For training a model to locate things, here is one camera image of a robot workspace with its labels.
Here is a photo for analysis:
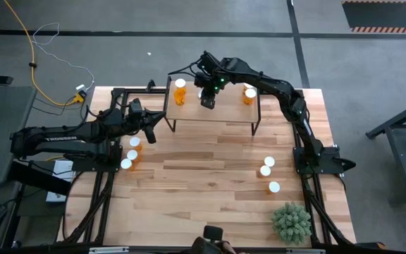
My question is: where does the yellow extension cord socket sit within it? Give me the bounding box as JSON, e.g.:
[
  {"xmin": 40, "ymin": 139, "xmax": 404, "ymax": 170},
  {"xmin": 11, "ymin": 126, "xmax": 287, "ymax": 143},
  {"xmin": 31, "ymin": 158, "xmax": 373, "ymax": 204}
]
[{"xmin": 73, "ymin": 90, "xmax": 87, "ymax": 105}]

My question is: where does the black cable bundle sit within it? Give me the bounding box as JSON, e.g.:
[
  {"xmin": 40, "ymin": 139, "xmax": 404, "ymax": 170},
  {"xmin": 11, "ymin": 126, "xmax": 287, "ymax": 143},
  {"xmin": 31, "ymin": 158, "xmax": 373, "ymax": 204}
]
[
  {"xmin": 301, "ymin": 174, "xmax": 357, "ymax": 246},
  {"xmin": 61, "ymin": 171, "xmax": 115, "ymax": 244}
]

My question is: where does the silver metal bracket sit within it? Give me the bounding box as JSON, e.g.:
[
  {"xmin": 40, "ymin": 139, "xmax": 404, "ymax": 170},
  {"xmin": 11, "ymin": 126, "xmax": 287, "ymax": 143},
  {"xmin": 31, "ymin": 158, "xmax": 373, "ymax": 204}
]
[
  {"xmin": 285, "ymin": 248, "xmax": 326, "ymax": 254},
  {"xmin": 88, "ymin": 246, "xmax": 130, "ymax": 254}
]

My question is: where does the green artificial plant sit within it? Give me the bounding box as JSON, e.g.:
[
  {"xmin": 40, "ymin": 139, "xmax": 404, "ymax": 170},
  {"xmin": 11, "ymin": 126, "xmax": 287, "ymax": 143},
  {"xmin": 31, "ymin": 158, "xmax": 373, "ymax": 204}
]
[{"xmin": 271, "ymin": 201, "xmax": 312, "ymax": 245}]

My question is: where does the thin white cable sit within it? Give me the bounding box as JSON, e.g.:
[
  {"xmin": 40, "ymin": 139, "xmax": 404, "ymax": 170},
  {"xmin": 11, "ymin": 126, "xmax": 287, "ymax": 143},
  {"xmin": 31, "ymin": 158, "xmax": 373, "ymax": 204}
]
[{"xmin": 31, "ymin": 22, "xmax": 96, "ymax": 91}]

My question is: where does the black diagonal bar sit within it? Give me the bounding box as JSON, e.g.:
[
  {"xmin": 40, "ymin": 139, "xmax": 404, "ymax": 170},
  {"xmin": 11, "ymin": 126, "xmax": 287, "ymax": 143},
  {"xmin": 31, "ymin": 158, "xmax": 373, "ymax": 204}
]
[{"xmin": 8, "ymin": 161, "xmax": 73, "ymax": 197}]

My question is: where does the black mat with hazard stripes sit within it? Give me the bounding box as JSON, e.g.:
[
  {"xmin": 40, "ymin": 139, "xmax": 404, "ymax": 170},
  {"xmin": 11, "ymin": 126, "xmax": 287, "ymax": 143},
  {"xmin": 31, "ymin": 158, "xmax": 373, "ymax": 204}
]
[{"xmin": 341, "ymin": 0, "xmax": 406, "ymax": 35}]

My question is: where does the black metal frame table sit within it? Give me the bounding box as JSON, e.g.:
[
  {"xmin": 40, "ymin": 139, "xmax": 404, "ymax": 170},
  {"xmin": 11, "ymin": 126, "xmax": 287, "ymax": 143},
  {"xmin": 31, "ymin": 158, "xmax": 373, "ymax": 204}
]
[{"xmin": 364, "ymin": 95, "xmax": 406, "ymax": 206}]

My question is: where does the white power supply box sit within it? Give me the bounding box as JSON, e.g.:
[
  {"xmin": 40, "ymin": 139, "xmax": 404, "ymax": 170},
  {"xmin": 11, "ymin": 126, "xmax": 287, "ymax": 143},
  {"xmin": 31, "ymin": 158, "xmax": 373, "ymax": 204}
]
[{"xmin": 45, "ymin": 159, "xmax": 78, "ymax": 204}]

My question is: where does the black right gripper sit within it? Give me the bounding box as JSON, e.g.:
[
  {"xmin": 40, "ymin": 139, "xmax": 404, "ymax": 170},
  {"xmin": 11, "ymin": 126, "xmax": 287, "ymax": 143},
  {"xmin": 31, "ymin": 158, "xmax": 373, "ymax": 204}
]
[{"xmin": 194, "ymin": 52, "xmax": 229, "ymax": 109}]

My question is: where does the black aluminium frame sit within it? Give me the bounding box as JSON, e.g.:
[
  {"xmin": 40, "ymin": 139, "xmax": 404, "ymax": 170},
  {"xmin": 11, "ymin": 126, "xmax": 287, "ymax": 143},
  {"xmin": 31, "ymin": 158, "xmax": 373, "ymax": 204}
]
[{"xmin": 57, "ymin": 79, "xmax": 358, "ymax": 250}]

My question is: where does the orange tipped black object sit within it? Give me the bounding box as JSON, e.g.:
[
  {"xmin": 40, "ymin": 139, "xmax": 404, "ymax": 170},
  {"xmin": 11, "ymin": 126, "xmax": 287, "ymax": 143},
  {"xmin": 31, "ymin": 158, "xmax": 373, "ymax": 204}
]
[{"xmin": 357, "ymin": 241, "xmax": 387, "ymax": 250}]

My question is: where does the wooden shelf with black legs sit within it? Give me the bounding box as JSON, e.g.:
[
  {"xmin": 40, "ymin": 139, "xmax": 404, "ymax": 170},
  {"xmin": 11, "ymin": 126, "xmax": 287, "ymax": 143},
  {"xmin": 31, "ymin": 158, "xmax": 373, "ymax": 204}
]
[{"xmin": 162, "ymin": 75, "xmax": 264, "ymax": 137}]

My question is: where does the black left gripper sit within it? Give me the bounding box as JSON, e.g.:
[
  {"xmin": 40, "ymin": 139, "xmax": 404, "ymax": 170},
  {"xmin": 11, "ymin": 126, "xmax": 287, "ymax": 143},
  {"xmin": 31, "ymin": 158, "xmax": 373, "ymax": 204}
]
[{"xmin": 120, "ymin": 98, "xmax": 166, "ymax": 144}]

